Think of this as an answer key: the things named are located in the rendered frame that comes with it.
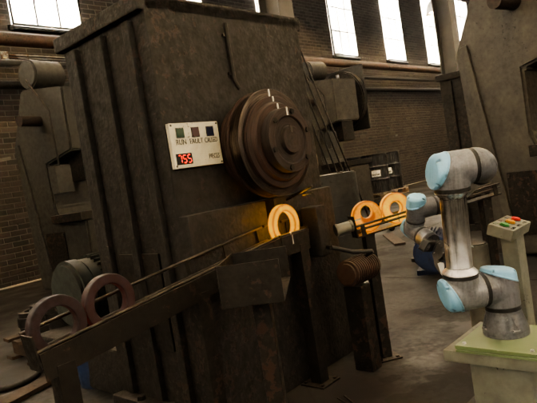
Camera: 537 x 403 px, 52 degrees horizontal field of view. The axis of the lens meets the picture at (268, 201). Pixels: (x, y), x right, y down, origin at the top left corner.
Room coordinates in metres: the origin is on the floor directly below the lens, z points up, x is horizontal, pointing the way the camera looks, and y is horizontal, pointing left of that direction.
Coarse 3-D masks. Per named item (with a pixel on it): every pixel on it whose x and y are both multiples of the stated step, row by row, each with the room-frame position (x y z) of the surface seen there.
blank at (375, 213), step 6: (360, 204) 2.63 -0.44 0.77; (366, 204) 2.64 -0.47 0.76; (372, 204) 2.65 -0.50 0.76; (354, 210) 2.63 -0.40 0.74; (372, 210) 2.65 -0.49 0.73; (378, 210) 2.65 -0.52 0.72; (354, 216) 2.62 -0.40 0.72; (360, 216) 2.63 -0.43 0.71; (372, 216) 2.64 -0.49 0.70; (378, 216) 2.65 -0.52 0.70; (360, 222) 2.63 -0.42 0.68; (378, 222) 2.65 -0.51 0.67; (372, 228) 2.64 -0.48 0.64
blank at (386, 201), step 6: (384, 198) 2.66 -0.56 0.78; (390, 198) 2.67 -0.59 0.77; (396, 198) 2.67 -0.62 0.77; (402, 198) 2.68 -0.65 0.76; (384, 204) 2.66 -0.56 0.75; (390, 204) 2.67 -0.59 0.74; (402, 204) 2.68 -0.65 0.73; (384, 210) 2.66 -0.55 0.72; (390, 210) 2.67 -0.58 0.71; (402, 210) 2.68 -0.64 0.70; (384, 216) 2.66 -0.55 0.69; (396, 216) 2.67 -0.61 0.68; (390, 222) 2.67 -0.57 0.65; (396, 222) 2.67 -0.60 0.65
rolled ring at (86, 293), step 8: (96, 280) 1.73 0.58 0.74; (104, 280) 1.74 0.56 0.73; (112, 280) 1.77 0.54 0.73; (120, 280) 1.79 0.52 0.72; (88, 288) 1.71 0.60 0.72; (96, 288) 1.72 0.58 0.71; (120, 288) 1.80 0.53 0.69; (128, 288) 1.80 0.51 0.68; (88, 296) 1.70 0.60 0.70; (128, 296) 1.80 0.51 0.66; (88, 304) 1.69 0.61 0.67; (128, 304) 1.80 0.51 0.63; (88, 312) 1.69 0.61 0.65; (96, 312) 1.71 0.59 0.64; (88, 320) 1.70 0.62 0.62; (96, 320) 1.71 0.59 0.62
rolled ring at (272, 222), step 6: (276, 210) 2.38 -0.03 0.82; (282, 210) 2.41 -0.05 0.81; (288, 210) 2.44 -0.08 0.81; (294, 210) 2.47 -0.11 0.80; (270, 216) 2.38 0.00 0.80; (276, 216) 2.38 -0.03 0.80; (288, 216) 2.47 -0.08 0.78; (294, 216) 2.46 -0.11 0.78; (270, 222) 2.36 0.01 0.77; (276, 222) 2.37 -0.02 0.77; (294, 222) 2.46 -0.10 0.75; (270, 228) 2.36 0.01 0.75; (276, 228) 2.37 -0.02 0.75; (294, 228) 2.46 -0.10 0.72; (270, 234) 2.37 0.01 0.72; (276, 234) 2.36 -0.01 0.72
